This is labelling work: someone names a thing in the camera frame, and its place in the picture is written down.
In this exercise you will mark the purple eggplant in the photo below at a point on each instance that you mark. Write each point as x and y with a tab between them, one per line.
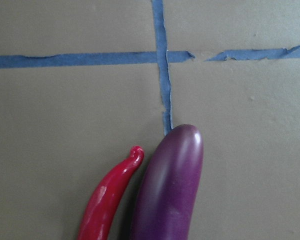
167	194

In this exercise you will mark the red chili pepper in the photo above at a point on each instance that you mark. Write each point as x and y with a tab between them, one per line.
104	201

